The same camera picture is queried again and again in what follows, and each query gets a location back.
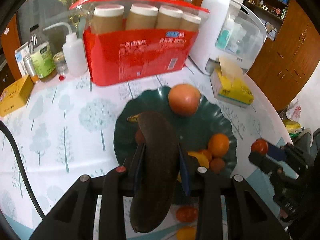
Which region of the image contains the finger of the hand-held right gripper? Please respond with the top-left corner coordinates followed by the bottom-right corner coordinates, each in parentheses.
top-left (266, 142), bottom-right (294, 163)
top-left (248, 151), bottom-right (285, 180)

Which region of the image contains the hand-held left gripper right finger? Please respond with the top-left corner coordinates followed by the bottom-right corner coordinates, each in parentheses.
top-left (177, 144), bottom-right (290, 240)

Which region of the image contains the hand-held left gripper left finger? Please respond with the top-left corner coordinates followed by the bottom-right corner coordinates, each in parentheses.
top-left (29, 142), bottom-right (147, 240)

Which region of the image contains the red-orange tomato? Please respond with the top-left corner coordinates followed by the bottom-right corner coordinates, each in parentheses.
top-left (251, 139), bottom-right (269, 155)

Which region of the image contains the small yellow-orange fruit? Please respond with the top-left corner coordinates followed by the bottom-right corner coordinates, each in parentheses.
top-left (187, 149), bottom-right (213, 169)

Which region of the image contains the dark brown overripe banana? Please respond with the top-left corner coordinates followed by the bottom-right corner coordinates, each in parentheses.
top-left (127, 111), bottom-right (181, 233)

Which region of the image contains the orange mandarin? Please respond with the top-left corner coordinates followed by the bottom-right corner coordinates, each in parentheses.
top-left (176, 205), bottom-right (198, 222)
top-left (207, 133), bottom-right (230, 158)

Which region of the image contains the dark green scalloped plate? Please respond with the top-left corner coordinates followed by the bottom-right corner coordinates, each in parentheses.
top-left (113, 86), bottom-right (238, 204)

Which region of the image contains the red apple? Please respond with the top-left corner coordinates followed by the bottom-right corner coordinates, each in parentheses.
top-left (168, 84), bottom-right (202, 117)

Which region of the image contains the yellow plastic bag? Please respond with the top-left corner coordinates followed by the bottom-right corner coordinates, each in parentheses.
top-left (282, 120), bottom-right (304, 137)

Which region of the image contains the white plastic bag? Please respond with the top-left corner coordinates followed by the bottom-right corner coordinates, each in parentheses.
top-left (286, 100), bottom-right (302, 120)

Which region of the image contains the large yellow fruit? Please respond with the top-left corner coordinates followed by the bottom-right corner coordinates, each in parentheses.
top-left (176, 226), bottom-right (197, 240)

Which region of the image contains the yellow tissue box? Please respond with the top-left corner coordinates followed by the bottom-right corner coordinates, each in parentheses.
top-left (209, 56), bottom-right (254, 108)

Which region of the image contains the wooden cabinet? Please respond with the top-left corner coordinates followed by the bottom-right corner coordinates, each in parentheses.
top-left (246, 0), bottom-right (320, 112)

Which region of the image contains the teal label bottle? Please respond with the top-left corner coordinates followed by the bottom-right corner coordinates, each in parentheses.
top-left (215, 20), bottom-right (234, 50)

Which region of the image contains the red paper cup package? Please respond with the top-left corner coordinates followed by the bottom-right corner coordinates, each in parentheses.
top-left (69, 0), bottom-right (210, 87)

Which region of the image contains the flat yellow cardboard box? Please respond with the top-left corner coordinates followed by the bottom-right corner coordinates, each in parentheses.
top-left (0, 75), bottom-right (34, 117)

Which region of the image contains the small glass jar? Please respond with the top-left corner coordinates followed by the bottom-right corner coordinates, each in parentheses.
top-left (52, 51), bottom-right (69, 77)

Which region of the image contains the white plastic wash bottle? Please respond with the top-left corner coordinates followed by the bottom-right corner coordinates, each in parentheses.
top-left (43, 22), bottom-right (88, 77)

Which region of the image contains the green label glass bottle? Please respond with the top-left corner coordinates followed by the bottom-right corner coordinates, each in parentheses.
top-left (29, 27), bottom-right (57, 83)

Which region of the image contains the small metal can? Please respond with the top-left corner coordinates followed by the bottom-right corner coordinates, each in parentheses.
top-left (23, 56), bottom-right (40, 84)

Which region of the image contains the brown paper cup stack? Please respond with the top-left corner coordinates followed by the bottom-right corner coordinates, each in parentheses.
top-left (156, 5), bottom-right (184, 29)
top-left (179, 13), bottom-right (202, 32)
top-left (91, 5), bottom-right (125, 34)
top-left (125, 3), bottom-right (159, 30)

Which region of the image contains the white sterilizer appliance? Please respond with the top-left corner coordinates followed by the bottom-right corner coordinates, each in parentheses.
top-left (189, 0), bottom-right (267, 75)

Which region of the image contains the white and blue carton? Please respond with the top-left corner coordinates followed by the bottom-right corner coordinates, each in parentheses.
top-left (14, 42), bottom-right (32, 77)

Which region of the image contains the black cable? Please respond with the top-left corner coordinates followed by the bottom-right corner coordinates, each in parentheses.
top-left (0, 121), bottom-right (48, 220)

